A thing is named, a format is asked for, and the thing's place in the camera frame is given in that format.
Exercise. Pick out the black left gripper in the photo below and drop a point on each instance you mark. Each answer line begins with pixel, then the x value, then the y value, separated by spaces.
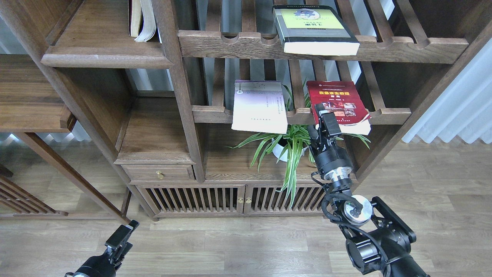
pixel 110 261

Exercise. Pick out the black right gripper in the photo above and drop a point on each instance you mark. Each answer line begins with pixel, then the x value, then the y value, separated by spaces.
pixel 332 161

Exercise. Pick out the red book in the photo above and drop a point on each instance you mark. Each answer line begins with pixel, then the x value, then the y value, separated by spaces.
pixel 342 98

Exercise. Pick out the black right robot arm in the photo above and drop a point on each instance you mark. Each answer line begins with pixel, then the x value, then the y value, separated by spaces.
pixel 377 239

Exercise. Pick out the upright books on shelf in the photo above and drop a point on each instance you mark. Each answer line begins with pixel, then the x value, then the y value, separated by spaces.
pixel 142 24

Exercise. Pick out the green spider plant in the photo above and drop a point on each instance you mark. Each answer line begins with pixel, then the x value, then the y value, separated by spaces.
pixel 295 132

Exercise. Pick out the white plant pot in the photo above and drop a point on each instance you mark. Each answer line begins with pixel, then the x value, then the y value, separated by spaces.
pixel 283 145

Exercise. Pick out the pale purple book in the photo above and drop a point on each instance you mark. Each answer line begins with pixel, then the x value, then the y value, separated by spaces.
pixel 259 107

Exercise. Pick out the brass drawer knob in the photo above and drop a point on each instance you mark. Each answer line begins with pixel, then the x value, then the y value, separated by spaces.
pixel 159 175

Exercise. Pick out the brass cabinet door knobs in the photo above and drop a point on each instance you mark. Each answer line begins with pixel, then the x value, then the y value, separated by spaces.
pixel 246 200

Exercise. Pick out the dark wooden bookshelf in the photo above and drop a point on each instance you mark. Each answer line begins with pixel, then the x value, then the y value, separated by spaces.
pixel 155 107

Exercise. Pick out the white curtain right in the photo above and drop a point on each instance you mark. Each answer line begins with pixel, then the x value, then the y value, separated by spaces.
pixel 464 109

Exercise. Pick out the wooden side table left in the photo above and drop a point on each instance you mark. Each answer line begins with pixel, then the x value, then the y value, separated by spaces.
pixel 30 105

